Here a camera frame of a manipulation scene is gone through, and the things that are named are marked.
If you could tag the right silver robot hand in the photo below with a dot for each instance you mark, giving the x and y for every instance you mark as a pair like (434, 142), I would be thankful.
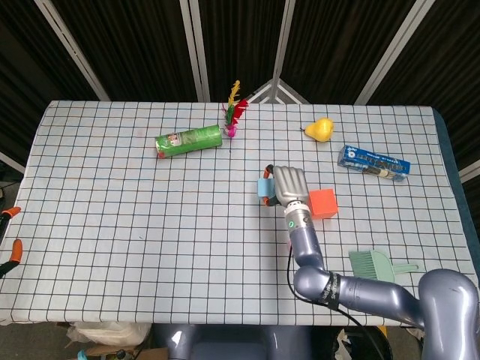
(290, 183)

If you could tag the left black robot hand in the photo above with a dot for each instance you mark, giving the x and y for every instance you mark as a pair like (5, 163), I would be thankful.
(17, 251)

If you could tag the light blue cube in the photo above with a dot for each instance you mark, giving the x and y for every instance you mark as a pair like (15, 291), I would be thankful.
(264, 187)

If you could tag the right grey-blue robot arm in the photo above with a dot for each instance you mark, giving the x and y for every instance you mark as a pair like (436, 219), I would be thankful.
(307, 240)

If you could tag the orange cube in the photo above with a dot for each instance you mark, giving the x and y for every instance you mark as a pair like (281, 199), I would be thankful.
(324, 204)

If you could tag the yellow toy pear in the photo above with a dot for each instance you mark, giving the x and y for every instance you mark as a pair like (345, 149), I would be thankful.
(318, 130)

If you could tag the blue cookie box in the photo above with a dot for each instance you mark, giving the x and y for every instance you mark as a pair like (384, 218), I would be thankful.
(375, 163)

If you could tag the colourful feather shuttlecock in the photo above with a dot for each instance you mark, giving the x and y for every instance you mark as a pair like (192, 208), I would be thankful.
(232, 114)

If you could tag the checked white tablecloth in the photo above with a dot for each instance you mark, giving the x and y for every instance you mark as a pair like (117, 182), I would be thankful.
(112, 225)

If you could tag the green hand brush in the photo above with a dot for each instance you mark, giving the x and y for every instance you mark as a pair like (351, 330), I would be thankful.
(365, 262)

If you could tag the green chip can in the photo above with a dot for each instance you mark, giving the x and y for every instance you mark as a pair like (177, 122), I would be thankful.
(189, 140)

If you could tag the white plastic bag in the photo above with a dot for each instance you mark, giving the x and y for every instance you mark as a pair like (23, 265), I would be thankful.
(108, 332)

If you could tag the black folding screen panel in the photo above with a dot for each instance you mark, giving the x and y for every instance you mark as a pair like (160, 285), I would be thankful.
(450, 75)
(131, 45)
(22, 75)
(337, 45)
(240, 37)

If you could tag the brown cardboard box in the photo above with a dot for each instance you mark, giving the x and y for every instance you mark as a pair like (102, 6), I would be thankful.
(150, 354)

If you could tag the grey-blue robot torso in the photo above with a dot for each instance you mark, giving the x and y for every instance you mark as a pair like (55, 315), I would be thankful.
(225, 343)

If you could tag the black trash bin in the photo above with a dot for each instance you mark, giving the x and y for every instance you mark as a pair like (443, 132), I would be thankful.
(356, 347)

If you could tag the white triangular metal frame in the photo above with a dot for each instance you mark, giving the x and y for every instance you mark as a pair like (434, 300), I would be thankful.
(275, 87)

